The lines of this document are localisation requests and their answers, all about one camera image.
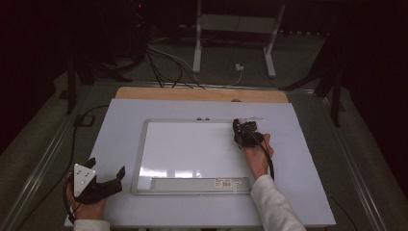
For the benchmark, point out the person's right hand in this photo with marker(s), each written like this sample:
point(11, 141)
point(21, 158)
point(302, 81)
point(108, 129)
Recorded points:
point(258, 160)

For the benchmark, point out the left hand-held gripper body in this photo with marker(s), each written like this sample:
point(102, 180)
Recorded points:
point(97, 189)

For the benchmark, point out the black tripod stand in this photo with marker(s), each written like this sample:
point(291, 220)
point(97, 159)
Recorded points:
point(336, 96)
point(71, 86)

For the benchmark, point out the person's left hand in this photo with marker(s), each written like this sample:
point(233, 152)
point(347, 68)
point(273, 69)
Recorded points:
point(86, 210)

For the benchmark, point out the white whiteboard with metal frame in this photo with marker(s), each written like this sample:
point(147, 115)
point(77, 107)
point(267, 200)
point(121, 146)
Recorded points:
point(186, 147)

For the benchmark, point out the white metal stand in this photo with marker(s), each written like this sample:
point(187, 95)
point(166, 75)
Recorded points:
point(235, 23)

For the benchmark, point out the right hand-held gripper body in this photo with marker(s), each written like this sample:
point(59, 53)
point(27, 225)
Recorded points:
point(248, 136)

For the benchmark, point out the dark equipment rack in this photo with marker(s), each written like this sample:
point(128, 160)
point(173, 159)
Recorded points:
point(138, 29)

